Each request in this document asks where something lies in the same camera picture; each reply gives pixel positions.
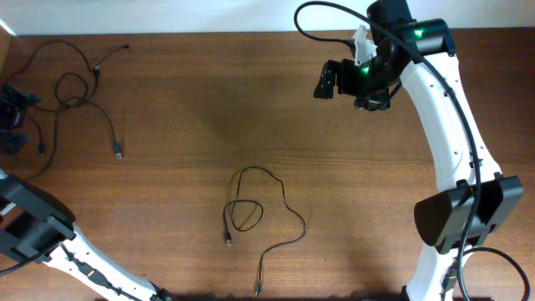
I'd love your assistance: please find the thin black usb cable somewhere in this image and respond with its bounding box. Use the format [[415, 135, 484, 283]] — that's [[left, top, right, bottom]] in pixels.
[[222, 166, 308, 297], [25, 115, 47, 157]]

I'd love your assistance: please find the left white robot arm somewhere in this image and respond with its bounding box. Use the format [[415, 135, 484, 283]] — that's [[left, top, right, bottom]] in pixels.
[[1, 171, 172, 301]]

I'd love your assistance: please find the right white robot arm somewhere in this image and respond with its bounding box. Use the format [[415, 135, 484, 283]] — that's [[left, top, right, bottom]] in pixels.
[[313, 1, 523, 300]]

